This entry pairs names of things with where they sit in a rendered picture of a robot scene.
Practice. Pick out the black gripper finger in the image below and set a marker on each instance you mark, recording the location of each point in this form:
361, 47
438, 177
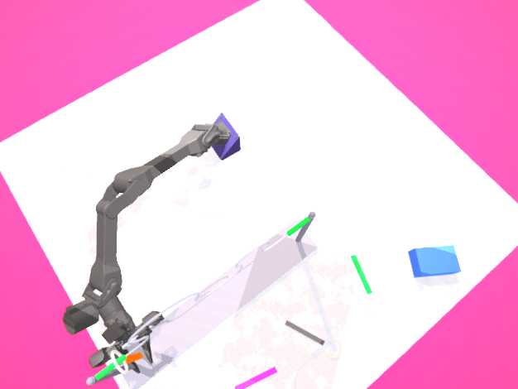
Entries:
146, 347
132, 365

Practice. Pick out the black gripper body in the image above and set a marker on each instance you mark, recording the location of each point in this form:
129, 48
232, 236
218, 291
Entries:
103, 354

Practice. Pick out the pink handle with cream ring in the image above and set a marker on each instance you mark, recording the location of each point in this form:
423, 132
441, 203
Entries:
251, 381

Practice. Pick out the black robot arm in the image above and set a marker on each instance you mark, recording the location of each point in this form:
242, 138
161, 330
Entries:
105, 275

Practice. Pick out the orange handle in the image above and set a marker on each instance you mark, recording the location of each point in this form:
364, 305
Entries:
130, 358

